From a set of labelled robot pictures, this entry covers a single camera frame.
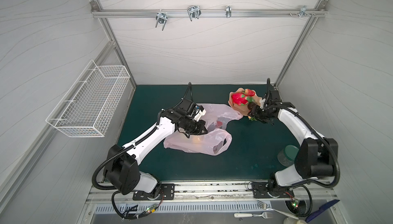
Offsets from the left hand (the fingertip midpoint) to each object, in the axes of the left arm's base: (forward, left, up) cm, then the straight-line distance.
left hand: (209, 130), depth 76 cm
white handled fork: (-32, -26, -18) cm, 45 cm away
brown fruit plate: (+26, -25, -17) cm, 40 cm away
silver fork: (-29, -26, -16) cm, 42 cm away
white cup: (-34, -37, -17) cm, 53 cm away
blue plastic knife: (-30, -53, -17) cm, 63 cm away
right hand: (+15, -27, -4) cm, 31 cm away
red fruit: (+14, -7, -17) cm, 23 cm away
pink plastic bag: (-6, -3, +1) cm, 7 cm away
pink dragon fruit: (+29, -22, -9) cm, 38 cm away
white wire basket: (+3, +57, +14) cm, 58 cm away
